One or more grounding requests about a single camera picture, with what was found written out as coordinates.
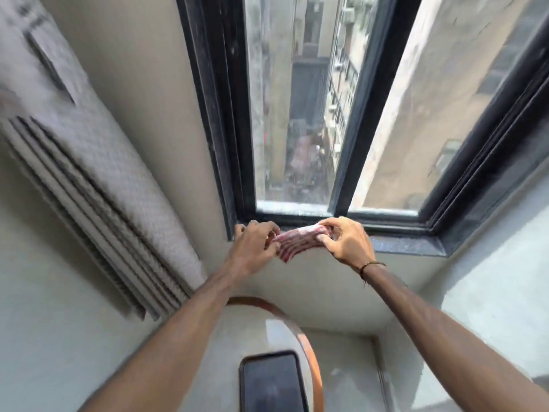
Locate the person's right hand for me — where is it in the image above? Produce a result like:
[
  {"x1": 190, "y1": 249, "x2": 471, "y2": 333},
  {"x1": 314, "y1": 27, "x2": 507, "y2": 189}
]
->
[{"x1": 317, "y1": 217, "x2": 377, "y2": 272}]

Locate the person's left hand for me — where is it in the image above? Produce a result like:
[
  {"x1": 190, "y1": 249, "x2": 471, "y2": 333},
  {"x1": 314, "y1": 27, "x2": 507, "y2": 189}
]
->
[{"x1": 226, "y1": 219, "x2": 282, "y2": 278}]

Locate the red white striped cloth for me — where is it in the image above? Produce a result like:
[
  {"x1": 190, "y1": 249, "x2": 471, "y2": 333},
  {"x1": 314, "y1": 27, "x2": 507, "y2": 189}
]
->
[{"x1": 272, "y1": 224, "x2": 334, "y2": 263}]

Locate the person's left forearm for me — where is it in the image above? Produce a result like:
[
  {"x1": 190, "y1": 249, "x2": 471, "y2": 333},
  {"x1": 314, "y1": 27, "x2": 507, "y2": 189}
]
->
[{"x1": 78, "y1": 267, "x2": 242, "y2": 412}]

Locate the person's right forearm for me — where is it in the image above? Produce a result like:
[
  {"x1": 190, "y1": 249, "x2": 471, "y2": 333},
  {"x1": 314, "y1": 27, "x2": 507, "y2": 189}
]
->
[{"x1": 361, "y1": 263, "x2": 549, "y2": 412}]

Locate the round copper framed mirror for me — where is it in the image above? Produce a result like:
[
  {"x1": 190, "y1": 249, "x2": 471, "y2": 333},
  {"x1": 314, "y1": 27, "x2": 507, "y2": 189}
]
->
[{"x1": 225, "y1": 296, "x2": 325, "y2": 412}]

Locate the black smartphone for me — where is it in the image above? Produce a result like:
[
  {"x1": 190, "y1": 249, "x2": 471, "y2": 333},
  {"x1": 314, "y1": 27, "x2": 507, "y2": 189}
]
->
[{"x1": 239, "y1": 350, "x2": 310, "y2": 412}]

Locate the grey building outside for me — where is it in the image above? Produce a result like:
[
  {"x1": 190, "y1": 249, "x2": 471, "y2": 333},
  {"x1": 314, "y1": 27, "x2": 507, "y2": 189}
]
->
[{"x1": 244, "y1": 0, "x2": 549, "y2": 211}]

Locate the white folded quilted mattress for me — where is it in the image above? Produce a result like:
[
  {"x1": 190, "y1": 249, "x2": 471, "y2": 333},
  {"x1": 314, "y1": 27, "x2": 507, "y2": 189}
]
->
[{"x1": 0, "y1": 0, "x2": 208, "y2": 321}]

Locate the dark cord bracelet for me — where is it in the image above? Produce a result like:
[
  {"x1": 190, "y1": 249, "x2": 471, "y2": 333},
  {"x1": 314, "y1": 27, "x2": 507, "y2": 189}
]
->
[{"x1": 359, "y1": 261, "x2": 387, "y2": 283}]

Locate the black window frame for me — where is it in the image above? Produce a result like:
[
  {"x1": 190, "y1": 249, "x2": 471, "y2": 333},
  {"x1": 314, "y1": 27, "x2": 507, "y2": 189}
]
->
[{"x1": 175, "y1": 0, "x2": 549, "y2": 258}]

